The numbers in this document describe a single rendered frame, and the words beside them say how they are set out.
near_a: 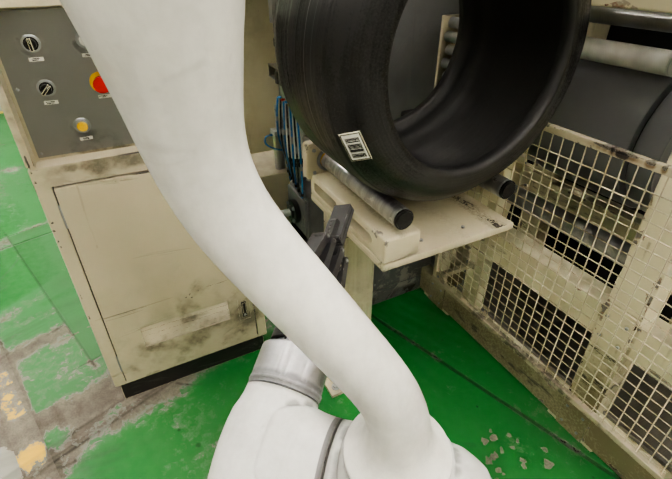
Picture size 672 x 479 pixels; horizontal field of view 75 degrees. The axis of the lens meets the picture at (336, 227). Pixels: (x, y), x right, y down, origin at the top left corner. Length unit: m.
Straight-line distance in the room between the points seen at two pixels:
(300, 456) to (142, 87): 0.37
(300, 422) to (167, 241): 1.00
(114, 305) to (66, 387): 0.53
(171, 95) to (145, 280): 1.26
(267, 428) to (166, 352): 1.21
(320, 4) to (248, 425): 0.58
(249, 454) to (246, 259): 0.26
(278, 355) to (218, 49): 0.37
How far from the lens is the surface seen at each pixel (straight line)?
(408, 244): 0.92
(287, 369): 0.53
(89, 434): 1.80
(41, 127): 1.33
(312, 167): 1.13
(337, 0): 0.72
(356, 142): 0.76
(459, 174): 0.91
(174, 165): 0.28
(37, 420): 1.92
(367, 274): 1.46
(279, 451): 0.50
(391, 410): 0.38
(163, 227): 1.40
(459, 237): 1.03
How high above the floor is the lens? 1.35
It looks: 32 degrees down
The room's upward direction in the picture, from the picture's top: straight up
